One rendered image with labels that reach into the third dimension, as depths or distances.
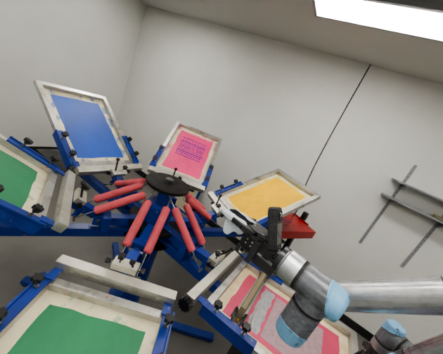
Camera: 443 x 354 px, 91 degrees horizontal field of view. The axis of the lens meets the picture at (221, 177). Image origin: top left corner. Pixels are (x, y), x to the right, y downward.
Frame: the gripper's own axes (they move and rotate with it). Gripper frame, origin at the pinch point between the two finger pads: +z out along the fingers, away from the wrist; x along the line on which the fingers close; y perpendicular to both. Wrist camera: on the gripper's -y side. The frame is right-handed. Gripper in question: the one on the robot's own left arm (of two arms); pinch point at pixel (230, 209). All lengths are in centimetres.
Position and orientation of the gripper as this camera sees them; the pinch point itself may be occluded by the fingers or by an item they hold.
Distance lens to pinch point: 66.1
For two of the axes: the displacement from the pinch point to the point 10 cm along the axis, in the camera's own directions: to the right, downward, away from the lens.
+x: 5.4, 1.1, 8.3
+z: -7.0, -4.8, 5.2
